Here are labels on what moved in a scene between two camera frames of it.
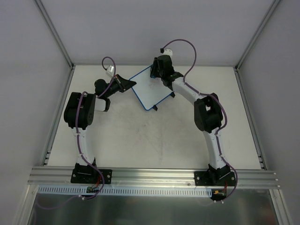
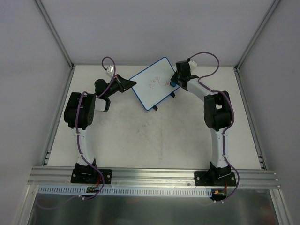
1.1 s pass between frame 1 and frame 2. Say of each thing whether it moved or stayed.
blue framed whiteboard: stayed
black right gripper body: moved
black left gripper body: stayed
